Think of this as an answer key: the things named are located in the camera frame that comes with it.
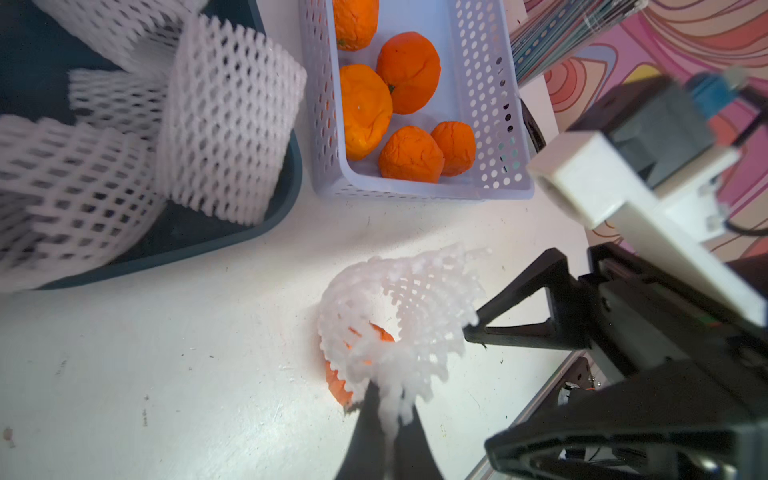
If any light blue plastic basket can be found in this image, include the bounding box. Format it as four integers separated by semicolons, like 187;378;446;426
298;1;534;201

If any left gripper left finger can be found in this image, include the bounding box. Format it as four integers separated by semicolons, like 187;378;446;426
335;383;387;480

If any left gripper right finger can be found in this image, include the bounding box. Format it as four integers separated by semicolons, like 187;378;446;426
393;408;444;480

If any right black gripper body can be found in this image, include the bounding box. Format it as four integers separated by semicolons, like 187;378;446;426
581;243;767;432

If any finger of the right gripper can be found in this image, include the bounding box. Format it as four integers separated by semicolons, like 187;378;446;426
463;248;588;351
485;361;767;479

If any dark teal plastic tub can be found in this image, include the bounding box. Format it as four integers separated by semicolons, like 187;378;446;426
1;1;303;290

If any cup of pencils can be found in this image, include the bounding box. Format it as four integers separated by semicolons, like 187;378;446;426
510;0;648;86

